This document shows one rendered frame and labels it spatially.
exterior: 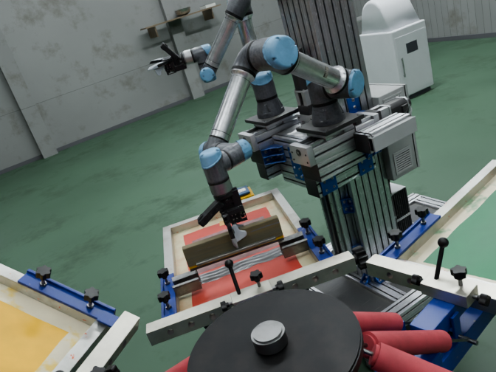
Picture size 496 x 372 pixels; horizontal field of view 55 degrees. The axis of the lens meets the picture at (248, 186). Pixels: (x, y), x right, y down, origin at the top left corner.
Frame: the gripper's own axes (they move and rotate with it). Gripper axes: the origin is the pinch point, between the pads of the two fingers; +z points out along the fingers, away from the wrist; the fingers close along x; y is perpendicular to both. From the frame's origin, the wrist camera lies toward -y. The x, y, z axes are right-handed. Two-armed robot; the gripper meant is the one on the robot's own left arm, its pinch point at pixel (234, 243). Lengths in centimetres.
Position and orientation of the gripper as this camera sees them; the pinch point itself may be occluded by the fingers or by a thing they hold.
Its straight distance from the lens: 170.4
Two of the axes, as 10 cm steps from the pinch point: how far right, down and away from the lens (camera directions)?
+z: 2.8, 8.9, 3.6
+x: -1.8, -3.2, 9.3
